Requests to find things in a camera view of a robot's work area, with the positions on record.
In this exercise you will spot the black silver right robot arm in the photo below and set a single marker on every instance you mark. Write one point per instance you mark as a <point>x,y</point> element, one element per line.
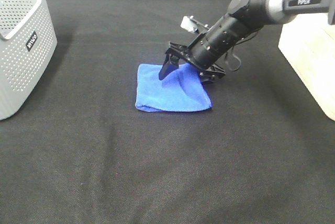
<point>243,17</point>

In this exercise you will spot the white box with grey lid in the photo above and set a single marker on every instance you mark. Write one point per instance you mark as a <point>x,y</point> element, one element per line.
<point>307,43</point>

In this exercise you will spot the blue microfiber towel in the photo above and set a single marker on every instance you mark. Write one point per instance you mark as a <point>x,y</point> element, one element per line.
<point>180,91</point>

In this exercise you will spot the grey perforated plastic basket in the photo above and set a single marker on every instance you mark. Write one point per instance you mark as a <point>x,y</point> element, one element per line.
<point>28,42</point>

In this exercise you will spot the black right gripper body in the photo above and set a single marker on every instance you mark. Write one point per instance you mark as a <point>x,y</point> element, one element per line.
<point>210,44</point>

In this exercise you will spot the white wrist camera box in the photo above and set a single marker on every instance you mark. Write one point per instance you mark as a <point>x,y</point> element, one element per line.
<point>189,24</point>

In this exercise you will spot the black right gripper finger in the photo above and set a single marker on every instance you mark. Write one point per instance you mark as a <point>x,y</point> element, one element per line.
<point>170,64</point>
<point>207,78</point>

